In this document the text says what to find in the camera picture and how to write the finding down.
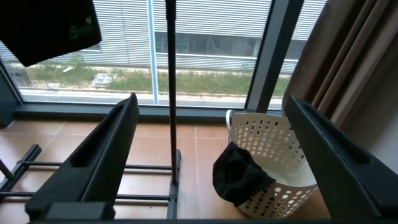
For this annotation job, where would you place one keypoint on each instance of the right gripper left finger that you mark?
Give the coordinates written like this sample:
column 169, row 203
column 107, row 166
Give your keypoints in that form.
column 102, row 168

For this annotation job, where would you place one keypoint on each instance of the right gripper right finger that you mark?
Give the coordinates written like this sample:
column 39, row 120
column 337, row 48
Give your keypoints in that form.
column 351, row 174

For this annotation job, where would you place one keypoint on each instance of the black garment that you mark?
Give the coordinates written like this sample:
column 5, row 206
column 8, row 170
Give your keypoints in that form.
column 236, row 177

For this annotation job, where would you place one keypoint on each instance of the black shorts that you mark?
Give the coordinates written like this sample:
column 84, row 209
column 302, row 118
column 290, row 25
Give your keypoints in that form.
column 40, row 28

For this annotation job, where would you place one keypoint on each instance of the white laundry basket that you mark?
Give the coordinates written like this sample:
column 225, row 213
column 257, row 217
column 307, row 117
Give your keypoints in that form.
column 267, row 137

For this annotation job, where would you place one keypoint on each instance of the black clothes rack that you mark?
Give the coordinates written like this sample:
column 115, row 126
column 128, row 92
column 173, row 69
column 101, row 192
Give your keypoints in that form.
column 171, row 93

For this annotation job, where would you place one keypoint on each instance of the brown curtain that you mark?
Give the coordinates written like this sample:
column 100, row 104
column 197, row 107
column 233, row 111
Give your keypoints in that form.
column 342, row 46

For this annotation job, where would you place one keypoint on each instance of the window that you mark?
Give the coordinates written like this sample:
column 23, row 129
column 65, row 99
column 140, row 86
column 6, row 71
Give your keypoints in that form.
column 270, row 62

